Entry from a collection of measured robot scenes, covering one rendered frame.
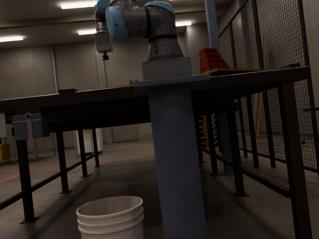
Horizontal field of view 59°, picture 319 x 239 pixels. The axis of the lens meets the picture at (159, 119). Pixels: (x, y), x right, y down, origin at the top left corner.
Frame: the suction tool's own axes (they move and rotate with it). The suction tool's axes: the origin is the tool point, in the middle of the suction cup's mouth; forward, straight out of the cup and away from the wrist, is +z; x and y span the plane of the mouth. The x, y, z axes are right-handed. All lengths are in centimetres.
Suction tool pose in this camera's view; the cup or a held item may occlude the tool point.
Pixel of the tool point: (106, 59)
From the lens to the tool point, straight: 169.6
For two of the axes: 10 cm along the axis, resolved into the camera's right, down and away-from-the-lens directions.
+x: -0.5, 0.0, -10.0
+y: -9.9, 1.1, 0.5
